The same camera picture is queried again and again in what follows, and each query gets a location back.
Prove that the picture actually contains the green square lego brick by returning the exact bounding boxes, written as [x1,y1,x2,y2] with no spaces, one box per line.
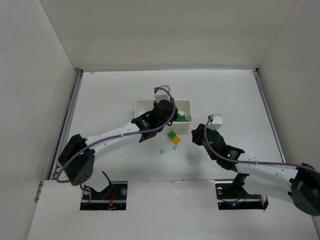
[167,131,176,140]

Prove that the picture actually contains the yellow rectangular lego brick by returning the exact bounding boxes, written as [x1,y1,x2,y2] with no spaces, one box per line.
[171,136,181,145]

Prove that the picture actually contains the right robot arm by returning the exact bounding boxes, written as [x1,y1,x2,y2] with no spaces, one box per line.
[191,124,320,217]

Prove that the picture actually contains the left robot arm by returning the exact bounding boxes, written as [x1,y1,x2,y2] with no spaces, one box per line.
[56,99,178,194]

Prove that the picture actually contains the white three-compartment tray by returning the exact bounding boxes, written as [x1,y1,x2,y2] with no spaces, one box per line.
[134,99,192,133]

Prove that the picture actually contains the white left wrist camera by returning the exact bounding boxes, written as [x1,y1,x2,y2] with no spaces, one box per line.
[154,85,171,103]

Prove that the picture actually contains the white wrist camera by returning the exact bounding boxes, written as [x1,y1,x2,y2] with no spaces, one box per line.
[154,85,171,103]
[208,113,223,131]

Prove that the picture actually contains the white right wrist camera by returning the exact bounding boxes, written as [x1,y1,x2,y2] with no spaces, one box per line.
[208,113,223,131]

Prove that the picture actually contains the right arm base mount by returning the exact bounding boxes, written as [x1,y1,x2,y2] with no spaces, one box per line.
[215,173,269,210]

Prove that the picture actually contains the right aluminium rail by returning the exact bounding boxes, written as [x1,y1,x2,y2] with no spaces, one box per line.
[252,68,287,163]

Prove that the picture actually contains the aluminium rail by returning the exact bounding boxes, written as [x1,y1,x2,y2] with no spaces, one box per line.
[33,68,84,203]
[252,68,287,163]

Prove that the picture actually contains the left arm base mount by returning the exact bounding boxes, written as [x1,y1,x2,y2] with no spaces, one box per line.
[80,171,128,211]

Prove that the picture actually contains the left aluminium rail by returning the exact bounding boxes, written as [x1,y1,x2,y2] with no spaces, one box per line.
[33,68,84,203]

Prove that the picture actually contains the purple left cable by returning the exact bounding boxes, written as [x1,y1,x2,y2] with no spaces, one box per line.
[55,86,176,184]

